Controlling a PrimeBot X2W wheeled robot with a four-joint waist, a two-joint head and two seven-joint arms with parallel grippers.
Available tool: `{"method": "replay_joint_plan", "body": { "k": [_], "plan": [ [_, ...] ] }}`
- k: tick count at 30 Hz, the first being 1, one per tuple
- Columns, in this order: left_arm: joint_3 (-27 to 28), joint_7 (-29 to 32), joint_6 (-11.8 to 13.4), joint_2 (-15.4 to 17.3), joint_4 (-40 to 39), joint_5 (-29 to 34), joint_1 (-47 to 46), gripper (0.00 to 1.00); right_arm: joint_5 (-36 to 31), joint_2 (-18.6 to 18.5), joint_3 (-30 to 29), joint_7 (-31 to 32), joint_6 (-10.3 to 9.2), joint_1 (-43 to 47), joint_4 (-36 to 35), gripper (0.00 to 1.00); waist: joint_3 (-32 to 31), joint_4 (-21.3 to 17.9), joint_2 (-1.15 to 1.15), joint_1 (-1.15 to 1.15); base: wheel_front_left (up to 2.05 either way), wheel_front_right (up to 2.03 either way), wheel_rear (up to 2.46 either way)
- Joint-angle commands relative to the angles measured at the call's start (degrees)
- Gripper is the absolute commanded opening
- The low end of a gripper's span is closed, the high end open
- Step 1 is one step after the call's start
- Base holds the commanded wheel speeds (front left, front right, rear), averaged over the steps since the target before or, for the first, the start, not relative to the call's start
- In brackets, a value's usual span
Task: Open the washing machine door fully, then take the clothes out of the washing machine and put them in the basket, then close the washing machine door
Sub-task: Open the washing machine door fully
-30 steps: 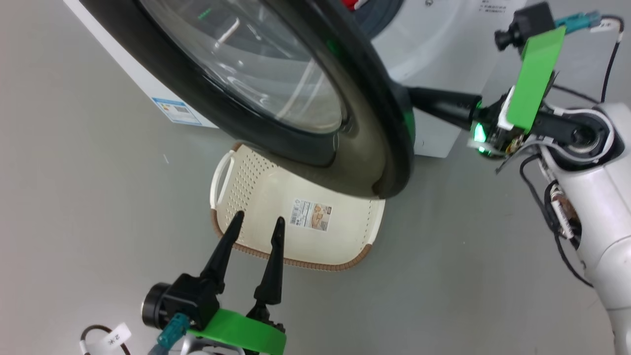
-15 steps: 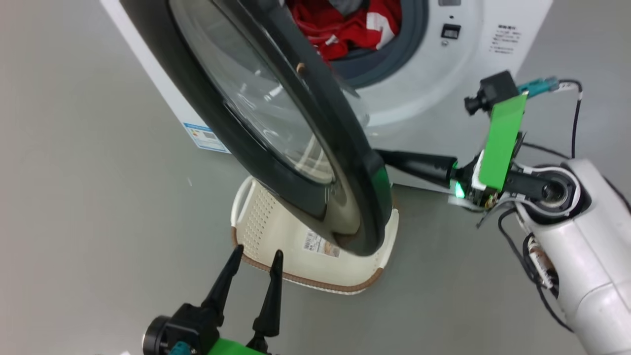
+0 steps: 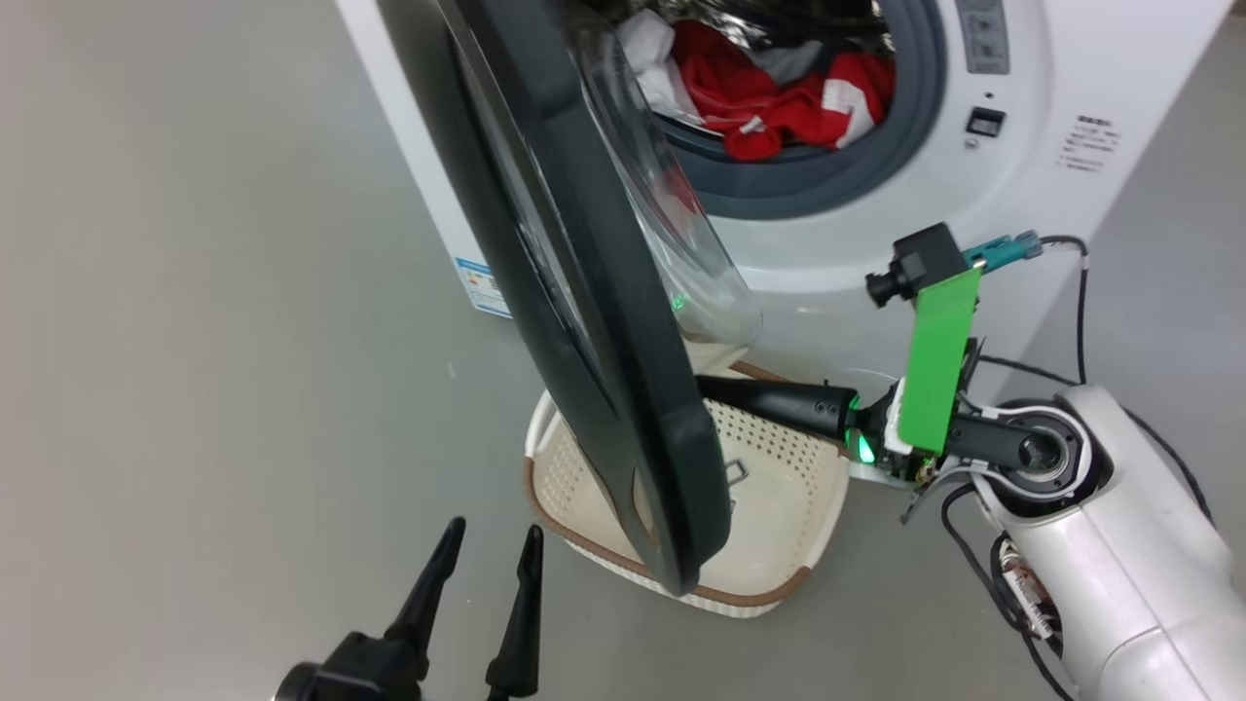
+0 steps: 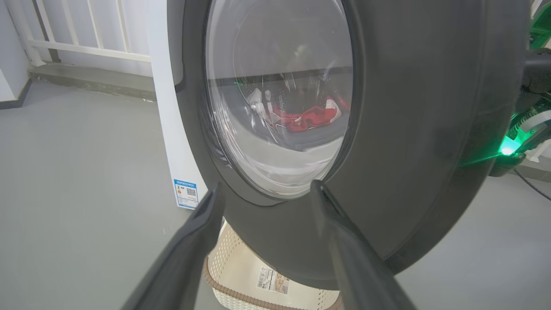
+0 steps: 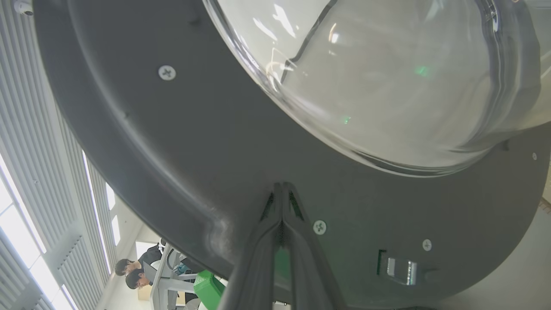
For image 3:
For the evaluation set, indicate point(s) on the cream perforated laundry basket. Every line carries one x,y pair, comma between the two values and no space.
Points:
779,506

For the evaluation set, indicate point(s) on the red and white garment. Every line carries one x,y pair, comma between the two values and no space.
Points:
769,97

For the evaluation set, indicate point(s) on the white cloth garment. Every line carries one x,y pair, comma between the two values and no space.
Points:
647,49

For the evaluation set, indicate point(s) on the grey rubber door gasket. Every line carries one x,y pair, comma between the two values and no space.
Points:
827,185

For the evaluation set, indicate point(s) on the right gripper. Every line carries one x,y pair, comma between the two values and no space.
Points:
876,438

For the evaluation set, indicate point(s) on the perforated steel drum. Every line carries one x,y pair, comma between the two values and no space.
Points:
740,18

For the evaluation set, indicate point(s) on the blue energy label sticker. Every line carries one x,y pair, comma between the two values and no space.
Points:
484,289

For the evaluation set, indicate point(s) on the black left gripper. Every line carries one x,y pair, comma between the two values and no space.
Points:
355,672

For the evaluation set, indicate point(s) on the grey rectangular panel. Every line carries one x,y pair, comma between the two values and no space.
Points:
983,34

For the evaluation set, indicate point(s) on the black door latch socket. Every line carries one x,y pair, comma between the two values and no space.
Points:
985,122

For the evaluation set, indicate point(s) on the white front-load washing machine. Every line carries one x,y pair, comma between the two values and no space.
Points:
876,229

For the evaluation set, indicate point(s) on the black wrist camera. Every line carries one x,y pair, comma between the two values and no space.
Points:
920,263

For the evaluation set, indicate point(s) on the dark round washing machine door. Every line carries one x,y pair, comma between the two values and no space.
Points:
584,389

